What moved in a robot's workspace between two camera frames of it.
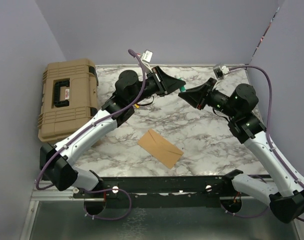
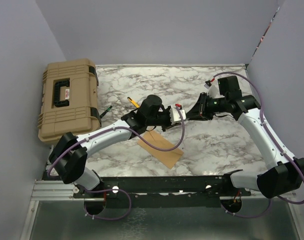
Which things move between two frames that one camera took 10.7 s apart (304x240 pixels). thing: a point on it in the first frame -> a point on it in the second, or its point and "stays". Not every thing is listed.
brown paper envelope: x=160 y=148 stays
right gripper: x=197 y=98 -> x=199 y=111
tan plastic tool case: x=69 y=97 stays
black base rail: x=186 y=191 stays
